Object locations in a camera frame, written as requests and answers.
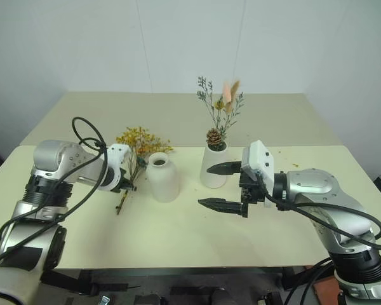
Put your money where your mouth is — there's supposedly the pine cone dried bouquet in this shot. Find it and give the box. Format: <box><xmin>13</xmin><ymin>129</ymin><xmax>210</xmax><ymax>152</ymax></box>
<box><xmin>196</xmin><ymin>76</ymin><xmax>245</xmax><ymax>151</ymax></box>

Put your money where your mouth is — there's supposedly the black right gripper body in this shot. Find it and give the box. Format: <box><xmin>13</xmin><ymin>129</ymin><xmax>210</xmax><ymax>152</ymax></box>
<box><xmin>239</xmin><ymin>170</ymin><xmax>268</xmax><ymax>206</ymax></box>

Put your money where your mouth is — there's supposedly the white conical vase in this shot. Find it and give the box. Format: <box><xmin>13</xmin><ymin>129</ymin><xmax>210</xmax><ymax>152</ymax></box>
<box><xmin>199</xmin><ymin>141</ymin><xmax>229</xmax><ymax>189</ymax></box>

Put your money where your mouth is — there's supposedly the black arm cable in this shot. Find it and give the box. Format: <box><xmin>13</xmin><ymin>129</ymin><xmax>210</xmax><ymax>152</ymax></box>
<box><xmin>255</xmin><ymin>171</ymin><xmax>381</xmax><ymax>252</ymax></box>
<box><xmin>0</xmin><ymin>116</ymin><xmax>110</xmax><ymax>269</ymax></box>

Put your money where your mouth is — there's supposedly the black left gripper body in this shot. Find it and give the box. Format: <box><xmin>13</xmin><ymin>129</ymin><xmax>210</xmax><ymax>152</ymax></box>
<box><xmin>116</xmin><ymin>167</ymin><xmax>135</xmax><ymax>192</ymax></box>

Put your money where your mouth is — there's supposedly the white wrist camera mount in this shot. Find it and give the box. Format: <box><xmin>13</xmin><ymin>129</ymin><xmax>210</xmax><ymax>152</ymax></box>
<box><xmin>241</xmin><ymin>139</ymin><xmax>276</xmax><ymax>209</ymax></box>
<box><xmin>98</xmin><ymin>144</ymin><xmax>131</xmax><ymax>192</ymax></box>

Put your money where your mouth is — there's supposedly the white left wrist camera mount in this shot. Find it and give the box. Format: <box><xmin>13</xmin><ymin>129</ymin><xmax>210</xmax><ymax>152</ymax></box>
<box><xmin>98</xmin><ymin>144</ymin><xmax>131</xmax><ymax>192</ymax></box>

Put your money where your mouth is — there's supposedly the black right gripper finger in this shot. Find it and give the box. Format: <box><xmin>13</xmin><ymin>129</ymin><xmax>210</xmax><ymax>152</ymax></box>
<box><xmin>206</xmin><ymin>161</ymin><xmax>243</xmax><ymax>176</ymax></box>
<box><xmin>198</xmin><ymin>197</ymin><xmax>250</xmax><ymax>219</ymax></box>

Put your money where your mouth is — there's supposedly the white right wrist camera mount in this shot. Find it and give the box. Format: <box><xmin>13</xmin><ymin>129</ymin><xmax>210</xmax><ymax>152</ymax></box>
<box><xmin>241</xmin><ymin>139</ymin><xmax>276</xmax><ymax>209</ymax></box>

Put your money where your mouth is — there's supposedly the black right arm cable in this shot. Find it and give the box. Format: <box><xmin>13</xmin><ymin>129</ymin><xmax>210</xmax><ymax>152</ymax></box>
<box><xmin>255</xmin><ymin>171</ymin><xmax>381</xmax><ymax>252</ymax></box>

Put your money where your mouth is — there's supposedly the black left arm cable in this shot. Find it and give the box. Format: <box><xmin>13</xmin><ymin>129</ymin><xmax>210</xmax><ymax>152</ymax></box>
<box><xmin>0</xmin><ymin>116</ymin><xmax>110</xmax><ymax>269</ymax></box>

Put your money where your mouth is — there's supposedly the black table frame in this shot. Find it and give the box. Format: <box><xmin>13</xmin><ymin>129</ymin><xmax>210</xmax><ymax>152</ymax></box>
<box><xmin>39</xmin><ymin>266</ymin><xmax>307</xmax><ymax>296</ymax></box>

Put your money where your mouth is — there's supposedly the white bottle-shaped vase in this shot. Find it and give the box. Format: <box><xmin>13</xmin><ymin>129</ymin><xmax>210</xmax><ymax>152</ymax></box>
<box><xmin>145</xmin><ymin>152</ymin><xmax>180</xmax><ymax>204</ymax></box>

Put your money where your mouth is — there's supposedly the beige table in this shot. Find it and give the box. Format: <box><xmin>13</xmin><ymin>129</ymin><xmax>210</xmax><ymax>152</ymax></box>
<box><xmin>20</xmin><ymin>91</ymin><xmax>350</xmax><ymax>147</ymax></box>

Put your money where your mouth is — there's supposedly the yellow dried flower bouquet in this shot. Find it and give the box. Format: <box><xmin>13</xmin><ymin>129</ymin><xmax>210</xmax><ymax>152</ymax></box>
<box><xmin>115</xmin><ymin>126</ymin><xmax>175</xmax><ymax>215</ymax></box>

